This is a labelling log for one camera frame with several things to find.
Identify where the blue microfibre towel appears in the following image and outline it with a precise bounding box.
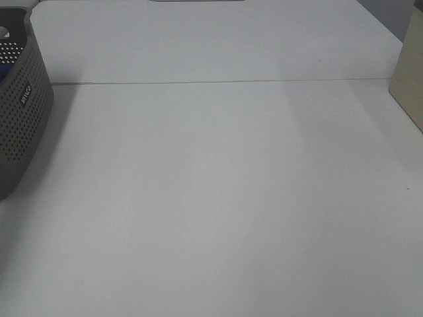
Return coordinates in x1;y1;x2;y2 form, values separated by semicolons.
0;63;13;81

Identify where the grey perforated plastic basket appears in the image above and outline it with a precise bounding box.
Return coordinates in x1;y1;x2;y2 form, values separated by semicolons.
1;7;54;199

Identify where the beige box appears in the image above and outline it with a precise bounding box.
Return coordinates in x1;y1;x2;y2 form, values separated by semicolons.
389;1;422;129

